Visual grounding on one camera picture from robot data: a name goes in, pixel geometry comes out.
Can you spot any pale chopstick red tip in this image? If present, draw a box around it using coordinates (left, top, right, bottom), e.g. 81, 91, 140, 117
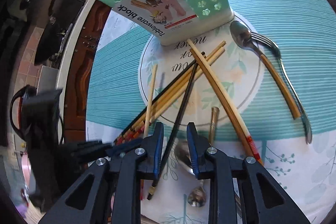
143, 64, 158, 138

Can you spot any black chopstick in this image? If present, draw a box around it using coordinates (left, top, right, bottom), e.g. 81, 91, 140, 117
113, 60, 196, 145
147, 63, 198, 200

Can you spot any bamboo chopstick red end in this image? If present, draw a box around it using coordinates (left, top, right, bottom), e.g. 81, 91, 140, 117
189, 48, 264, 166
186, 39, 257, 159

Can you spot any teal patterned tablecloth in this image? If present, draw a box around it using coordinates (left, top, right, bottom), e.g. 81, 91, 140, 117
86, 0, 335, 223

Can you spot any tan chopstick striped end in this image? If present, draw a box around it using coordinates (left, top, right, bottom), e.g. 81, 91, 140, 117
126, 48, 226, 141

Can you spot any tan chopstick red pattern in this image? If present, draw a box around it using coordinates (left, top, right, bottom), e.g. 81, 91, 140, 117
119, 40, 227, 145

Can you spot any steel spoon near holder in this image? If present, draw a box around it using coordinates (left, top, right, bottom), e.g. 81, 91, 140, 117
230, 21, 263, 57

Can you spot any gold handled small spoon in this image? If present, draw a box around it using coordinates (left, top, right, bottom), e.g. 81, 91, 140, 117
187, 107, 219, 207

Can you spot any wooden handled utensil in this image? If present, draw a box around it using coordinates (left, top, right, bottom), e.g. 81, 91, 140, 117
259, 53, 301, 120

